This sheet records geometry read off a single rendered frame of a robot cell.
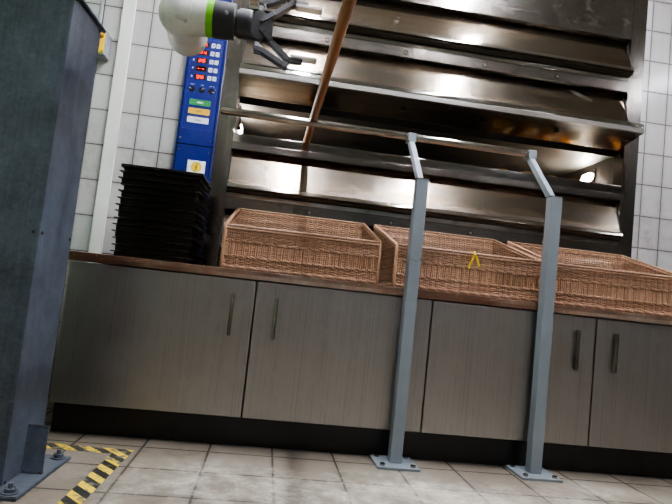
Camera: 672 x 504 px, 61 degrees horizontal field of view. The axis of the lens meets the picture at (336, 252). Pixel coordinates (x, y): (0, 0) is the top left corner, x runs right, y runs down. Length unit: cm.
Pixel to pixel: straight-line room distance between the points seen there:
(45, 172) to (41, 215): 10
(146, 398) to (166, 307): 30
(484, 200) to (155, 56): 157
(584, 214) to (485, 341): 103
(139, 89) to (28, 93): 110
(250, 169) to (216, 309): 81
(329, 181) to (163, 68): 86
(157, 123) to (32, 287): 124
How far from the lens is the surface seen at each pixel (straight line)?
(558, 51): 300
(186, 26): 158
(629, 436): 235
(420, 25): 281
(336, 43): 157
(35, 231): 153
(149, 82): 266
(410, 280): 191
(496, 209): 268
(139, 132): 260
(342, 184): 252
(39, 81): 161
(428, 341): 201
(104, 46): 267
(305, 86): 249
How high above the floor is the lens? 52
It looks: 5 degrees up
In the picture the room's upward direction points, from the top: 6 degrees clockwise
